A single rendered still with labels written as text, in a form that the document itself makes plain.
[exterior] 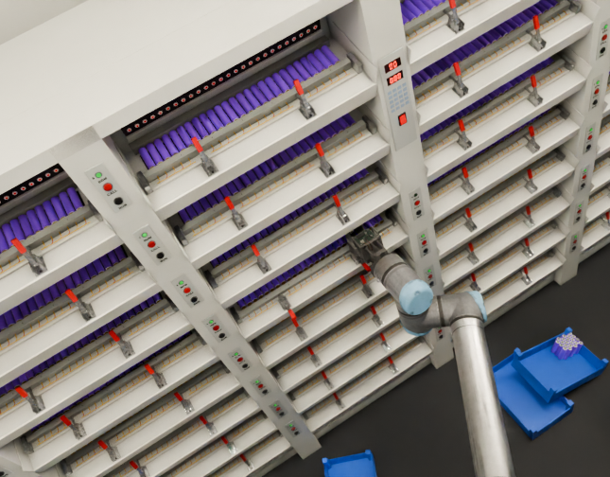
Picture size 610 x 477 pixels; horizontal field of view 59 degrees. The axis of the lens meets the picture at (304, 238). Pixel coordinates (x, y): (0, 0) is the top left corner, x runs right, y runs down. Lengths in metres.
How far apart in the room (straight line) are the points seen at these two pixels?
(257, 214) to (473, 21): 0.72
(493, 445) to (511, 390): 1.12
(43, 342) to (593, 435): 1.94
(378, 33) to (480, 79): 0.42
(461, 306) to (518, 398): 0.98
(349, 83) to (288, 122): 0.18
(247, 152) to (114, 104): 0.31
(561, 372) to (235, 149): 1.69
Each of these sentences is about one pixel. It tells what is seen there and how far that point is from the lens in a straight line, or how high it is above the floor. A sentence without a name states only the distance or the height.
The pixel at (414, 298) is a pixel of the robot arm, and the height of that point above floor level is 1.05.
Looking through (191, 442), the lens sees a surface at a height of 0.56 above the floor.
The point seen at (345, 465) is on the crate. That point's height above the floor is 0.00.
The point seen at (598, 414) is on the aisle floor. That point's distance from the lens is 2.47.
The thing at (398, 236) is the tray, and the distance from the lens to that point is 1.73.
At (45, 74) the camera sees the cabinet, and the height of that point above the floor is 1.75.
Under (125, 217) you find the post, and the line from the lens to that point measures 1.25.
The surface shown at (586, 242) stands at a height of 0.17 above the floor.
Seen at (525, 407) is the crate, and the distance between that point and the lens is 2.44.
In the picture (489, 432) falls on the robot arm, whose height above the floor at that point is 0.96.
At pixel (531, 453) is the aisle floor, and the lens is 2.38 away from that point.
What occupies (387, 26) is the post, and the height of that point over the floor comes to 1.62.
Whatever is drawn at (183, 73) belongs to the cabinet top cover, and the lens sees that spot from 1.13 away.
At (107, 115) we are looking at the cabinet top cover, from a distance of 1.13.
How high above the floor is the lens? 2.25
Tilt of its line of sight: 46 degrees down
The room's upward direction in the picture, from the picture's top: 23 degrees counter-clockwise
